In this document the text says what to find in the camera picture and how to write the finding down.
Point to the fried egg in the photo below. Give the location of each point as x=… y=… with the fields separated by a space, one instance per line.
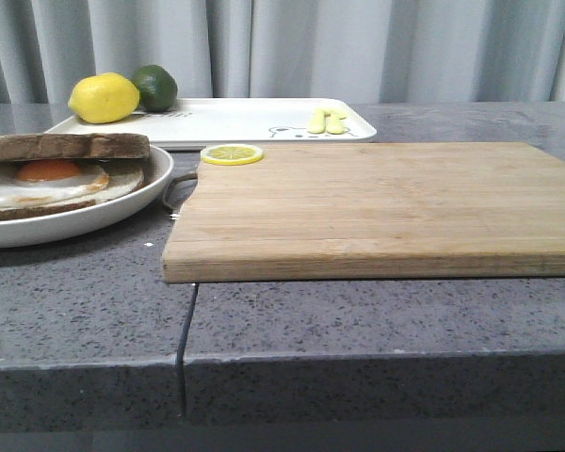
x=15 y=192

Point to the lemon slice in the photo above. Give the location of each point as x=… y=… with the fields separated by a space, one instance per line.
x=233 y=154

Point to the yellow plastic fork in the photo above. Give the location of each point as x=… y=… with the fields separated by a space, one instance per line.
x=319 y=122

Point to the bread slice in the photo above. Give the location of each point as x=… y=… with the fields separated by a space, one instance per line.
x=28 y=147
x=125 y=177

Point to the wooden cutting board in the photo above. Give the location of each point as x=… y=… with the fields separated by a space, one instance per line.
x=373 y=210

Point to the white rectangular bear tray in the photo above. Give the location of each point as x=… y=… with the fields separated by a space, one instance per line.
x=199 y=122

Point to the yellow lemon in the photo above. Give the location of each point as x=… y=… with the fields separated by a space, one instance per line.
x=104 y=98

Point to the green lime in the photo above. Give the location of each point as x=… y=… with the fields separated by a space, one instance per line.
x=158 y=89

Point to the white round plate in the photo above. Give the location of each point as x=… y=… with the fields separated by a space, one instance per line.
x=40 y=230

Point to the grey curtain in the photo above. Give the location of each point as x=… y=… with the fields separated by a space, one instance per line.
x=359 y=51

